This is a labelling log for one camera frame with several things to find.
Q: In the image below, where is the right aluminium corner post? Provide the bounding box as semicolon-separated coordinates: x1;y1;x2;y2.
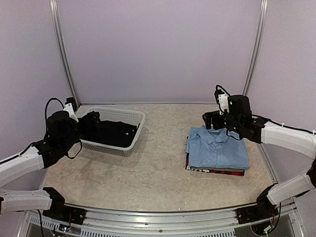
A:
242;0;269;96

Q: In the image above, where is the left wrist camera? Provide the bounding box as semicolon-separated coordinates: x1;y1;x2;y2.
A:
63;97;79;122

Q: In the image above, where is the light blue shirt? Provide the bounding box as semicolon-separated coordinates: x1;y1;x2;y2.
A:
186;125;250;169

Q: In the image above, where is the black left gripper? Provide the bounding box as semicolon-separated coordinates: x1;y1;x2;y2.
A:
61;111;99;152

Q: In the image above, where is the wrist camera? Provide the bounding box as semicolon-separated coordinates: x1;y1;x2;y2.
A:
214;85;230;115
63;97;79;122

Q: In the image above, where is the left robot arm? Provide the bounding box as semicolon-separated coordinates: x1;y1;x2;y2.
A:
0;111;100;220

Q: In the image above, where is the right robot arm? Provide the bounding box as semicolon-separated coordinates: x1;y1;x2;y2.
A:
202;92;316;219

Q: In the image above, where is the aluminium corner post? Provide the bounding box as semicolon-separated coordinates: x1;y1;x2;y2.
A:
49;0;80;107
242;0;269;96

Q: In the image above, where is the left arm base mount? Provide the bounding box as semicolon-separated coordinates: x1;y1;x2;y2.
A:
42;187;87;225

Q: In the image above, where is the red black plaid shirt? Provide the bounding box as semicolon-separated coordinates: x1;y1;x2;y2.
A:
185;152;245;177

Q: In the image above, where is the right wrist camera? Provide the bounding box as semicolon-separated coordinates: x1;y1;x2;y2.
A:
214;85;230;115

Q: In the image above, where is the white perforated plastic basket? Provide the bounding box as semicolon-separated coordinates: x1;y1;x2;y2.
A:
76;106;146;157

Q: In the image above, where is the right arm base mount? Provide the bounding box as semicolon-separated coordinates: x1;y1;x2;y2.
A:
236;185;279;224

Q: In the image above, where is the black long sleeve shirt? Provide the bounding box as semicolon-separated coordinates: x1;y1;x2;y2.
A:
81;120;138;148

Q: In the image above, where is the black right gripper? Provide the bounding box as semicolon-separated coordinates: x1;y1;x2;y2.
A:
202;110;242;134

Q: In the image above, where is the grey printed folded shirt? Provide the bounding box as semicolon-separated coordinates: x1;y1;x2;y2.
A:
185;165;245;174

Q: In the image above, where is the left aluminium corner post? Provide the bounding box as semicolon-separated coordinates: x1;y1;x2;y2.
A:
49;0;80;107

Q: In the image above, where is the aluminium front rail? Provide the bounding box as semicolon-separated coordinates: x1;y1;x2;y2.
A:
22;202;304;237

